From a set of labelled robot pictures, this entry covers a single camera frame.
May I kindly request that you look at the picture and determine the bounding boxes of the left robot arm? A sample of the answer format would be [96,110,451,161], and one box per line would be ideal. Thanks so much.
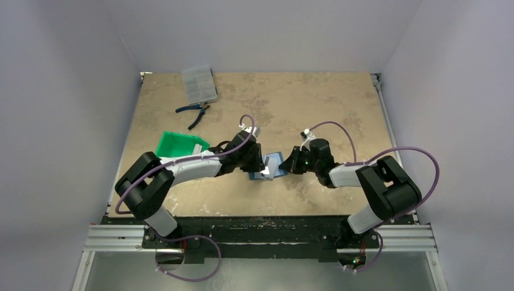
[115,131,265,248]

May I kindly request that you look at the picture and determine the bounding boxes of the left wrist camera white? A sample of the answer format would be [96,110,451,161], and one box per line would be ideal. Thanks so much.
[244,125,261,139]

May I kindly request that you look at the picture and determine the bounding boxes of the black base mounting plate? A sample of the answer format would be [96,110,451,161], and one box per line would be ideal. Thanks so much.
[100,215,415,266]

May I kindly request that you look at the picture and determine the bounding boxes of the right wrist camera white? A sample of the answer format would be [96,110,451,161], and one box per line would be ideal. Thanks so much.
[300,128,316,150]

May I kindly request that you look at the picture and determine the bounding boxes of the blue handled pliers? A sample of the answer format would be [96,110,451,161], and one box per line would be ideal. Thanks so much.
[175,102,211,131]

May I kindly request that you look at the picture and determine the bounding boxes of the purple cable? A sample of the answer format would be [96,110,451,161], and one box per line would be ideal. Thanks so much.
[307,121,441,226]
[114,114,256,216]

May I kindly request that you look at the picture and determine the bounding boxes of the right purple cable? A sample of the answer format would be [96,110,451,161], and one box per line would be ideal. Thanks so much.
[307,121,441,226]

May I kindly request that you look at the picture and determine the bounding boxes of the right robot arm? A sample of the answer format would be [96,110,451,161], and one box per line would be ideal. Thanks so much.
[279,138,422,247]

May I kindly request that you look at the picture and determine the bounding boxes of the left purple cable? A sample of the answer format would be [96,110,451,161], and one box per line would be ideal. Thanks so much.
[114,114,256,216]

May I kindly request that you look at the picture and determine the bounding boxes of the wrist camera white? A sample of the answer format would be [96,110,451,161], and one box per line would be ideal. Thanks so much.
[300,128,316,150]
[244,125,261,139]

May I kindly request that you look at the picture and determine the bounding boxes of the blue card holder wallet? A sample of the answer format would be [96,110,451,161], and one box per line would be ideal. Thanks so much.
[249,152,288,181]

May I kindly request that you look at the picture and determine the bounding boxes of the white credit card in bin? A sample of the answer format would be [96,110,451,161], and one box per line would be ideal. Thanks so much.
[192,144,202,155]

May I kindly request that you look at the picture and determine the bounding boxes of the green plastic bin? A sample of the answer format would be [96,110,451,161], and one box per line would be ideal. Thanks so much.
[155,132,210,158]

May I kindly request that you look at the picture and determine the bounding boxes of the clear plastic organizer box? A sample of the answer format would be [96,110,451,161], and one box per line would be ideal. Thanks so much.
[181,64,218,105]

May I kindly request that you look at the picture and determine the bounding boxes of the white credit card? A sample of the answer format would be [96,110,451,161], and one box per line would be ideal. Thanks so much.
[192,144,202,155]
[260,156,278,179]

